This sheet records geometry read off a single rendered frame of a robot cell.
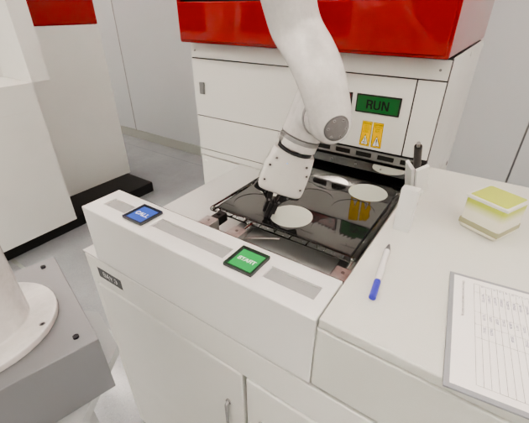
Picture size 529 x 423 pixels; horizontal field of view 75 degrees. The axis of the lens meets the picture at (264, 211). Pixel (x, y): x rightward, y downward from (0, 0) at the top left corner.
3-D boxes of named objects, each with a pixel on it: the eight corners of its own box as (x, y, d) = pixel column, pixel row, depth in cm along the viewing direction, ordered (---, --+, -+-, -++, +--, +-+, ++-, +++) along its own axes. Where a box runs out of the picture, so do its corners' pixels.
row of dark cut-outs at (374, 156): (280, 139, 113) (280, 132, 111) (420, 169, 91) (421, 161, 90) (279, 140, 112) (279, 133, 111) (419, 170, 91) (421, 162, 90)
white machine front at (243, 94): (205, 151, 138) (195, 41, 118) (415, 208, 99) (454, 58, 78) (200, 154, 136) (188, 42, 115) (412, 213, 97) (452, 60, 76)
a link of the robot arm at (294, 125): (327, 149, 68) (311, 131, 75) (358, 84, 62) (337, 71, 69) (290, 139, 65) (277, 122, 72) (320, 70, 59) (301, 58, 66)
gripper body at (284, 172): (274, 142, 67) (256, 190, 73) (322, 159, 69) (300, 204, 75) (273, 130, 74) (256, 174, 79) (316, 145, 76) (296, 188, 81)
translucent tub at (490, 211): (479, 214, 68) (490, 183, 65) (518, 232, 63) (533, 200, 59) (455, 224, 65) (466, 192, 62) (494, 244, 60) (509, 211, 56)
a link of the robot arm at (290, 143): (281, 133, 66) (275, 148, 67) (322, 148, 68) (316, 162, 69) (279, 121, 73) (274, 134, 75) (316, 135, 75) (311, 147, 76)
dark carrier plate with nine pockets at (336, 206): (289, 163, 109) (289, 161, 109) (399, 190, 92) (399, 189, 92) (217, 208, 84) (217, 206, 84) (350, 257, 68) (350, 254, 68)
